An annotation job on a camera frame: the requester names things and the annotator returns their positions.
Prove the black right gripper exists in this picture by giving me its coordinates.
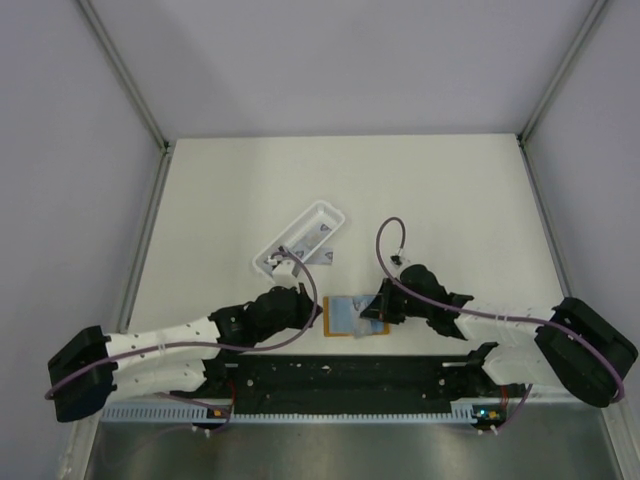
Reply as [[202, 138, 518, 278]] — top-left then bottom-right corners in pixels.
[[361, 278, 431, 325]]

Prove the silver vip card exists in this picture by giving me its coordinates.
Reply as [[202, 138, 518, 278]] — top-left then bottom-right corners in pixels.
[[351, 295, 379, 338], [301, 222, 332, 249]]

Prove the yellow leather card holder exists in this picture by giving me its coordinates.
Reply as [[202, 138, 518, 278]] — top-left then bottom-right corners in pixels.
[[323, 296, 391, 338]]

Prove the silver diamond card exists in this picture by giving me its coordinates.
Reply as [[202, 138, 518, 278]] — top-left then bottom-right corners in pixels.
[[306, 247, 334, 266], [291, 241, 309, 260]]

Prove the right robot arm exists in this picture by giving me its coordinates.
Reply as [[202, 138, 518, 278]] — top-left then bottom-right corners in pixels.
[[360, 264, 639, 408]]

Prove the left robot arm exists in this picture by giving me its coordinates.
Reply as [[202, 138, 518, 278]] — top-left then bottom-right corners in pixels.
[[45, 285, 322, 423]]

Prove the silver diamond card in basket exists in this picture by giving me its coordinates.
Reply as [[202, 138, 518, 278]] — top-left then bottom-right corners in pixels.
[[291, 241, 309, 260]]

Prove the silver VIP card in basket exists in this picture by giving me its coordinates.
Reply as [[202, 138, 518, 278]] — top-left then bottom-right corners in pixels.
[[301, 222, 332, 249]]

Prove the white plastic basket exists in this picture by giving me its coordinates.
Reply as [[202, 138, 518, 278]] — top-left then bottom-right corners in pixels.
[[252, 200, 346, 280]]

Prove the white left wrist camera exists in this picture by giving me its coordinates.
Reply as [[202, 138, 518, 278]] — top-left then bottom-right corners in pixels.
[[266, 251, 299, 283]]

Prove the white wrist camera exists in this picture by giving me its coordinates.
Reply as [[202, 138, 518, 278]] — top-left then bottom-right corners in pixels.
[[266, 251, 299, 283], [390, 255, 410, 269]]

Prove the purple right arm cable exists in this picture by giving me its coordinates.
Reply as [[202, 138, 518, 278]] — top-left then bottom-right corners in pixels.
[[374, 216, 626, 431]]

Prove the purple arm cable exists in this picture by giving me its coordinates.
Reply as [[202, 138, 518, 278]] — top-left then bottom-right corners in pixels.
[[44, 249, 321, 431], [374, 216, 626, 431]]

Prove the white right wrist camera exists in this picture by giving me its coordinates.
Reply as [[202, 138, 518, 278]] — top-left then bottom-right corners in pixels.
[[390, 255, 410, 269]]

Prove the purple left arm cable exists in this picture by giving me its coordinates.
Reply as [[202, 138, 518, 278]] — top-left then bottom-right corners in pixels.
[[44, 249, 321, 431]]

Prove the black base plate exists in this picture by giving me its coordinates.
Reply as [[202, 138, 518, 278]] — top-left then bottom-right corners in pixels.
[[179, 355, 501, 414]]

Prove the white slotted cable duct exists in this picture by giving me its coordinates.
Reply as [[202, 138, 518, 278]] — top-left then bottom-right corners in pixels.
[[99, 400, 505, 428]]

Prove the right aluminium frame post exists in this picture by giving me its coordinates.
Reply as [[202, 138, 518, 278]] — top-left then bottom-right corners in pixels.
[[516, 0, 614, 297]]

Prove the aluminium frame post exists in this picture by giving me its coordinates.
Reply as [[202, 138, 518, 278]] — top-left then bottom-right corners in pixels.
[[74, 0, 173, 334], [516, 0, 614, 297]]

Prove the left aluminium frame post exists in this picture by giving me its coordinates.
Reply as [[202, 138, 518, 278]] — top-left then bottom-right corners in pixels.
[[74, 0, 173, 334]]

